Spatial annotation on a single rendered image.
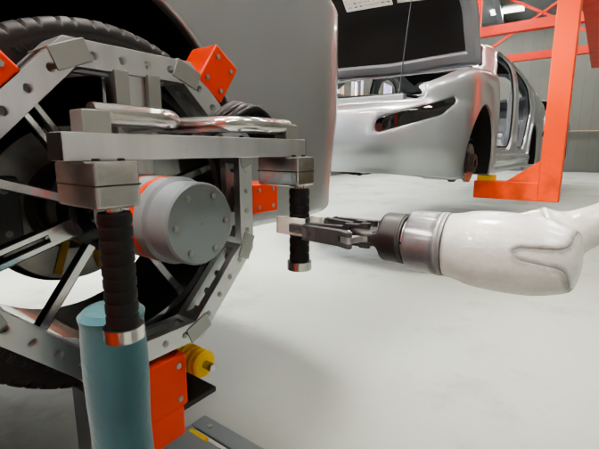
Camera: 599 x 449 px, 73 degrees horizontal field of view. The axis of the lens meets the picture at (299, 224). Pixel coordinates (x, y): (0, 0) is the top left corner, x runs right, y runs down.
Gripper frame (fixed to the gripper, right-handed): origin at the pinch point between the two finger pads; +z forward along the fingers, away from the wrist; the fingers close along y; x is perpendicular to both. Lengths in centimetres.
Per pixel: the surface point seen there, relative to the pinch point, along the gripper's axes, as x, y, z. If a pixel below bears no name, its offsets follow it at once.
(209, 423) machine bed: -75, 21, 52
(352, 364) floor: -83, 94, 39
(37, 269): -10, -25, 46
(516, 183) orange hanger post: -16, 344, 16
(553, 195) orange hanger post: -25, 344, -12
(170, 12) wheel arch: 42, 2, 36
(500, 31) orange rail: 244, 875, 148
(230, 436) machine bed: -75, 21, 42
